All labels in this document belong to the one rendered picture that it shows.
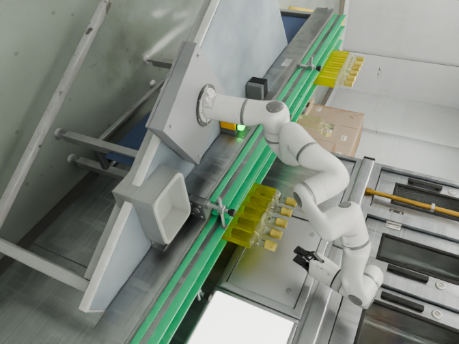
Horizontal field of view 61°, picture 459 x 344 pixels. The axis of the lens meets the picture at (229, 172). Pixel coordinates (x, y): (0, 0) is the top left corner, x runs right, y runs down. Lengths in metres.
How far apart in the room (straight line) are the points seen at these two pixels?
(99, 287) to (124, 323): 0.14
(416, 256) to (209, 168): 0.91
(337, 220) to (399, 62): 6.62
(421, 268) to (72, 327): 1.37
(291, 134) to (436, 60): 6.46
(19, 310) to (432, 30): 6.83
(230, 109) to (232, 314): 0.74
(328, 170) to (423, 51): 6.43
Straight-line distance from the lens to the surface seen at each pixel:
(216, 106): 1.38
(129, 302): 1.40
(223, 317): 1.51
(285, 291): 1.55
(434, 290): 1.70
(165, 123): 1.23
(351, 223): 1.18
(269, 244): 1.49
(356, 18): 7.46
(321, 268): 1.42
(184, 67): 1.30
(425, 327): 1.64
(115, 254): 1.33
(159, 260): 1.45
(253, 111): 1.33
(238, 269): 1.60
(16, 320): 1.81
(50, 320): 1.74
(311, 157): 1.19
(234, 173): 1.57
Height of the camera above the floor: 1.47
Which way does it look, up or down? 22 degrees down
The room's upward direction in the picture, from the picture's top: 106 degrees clockwise
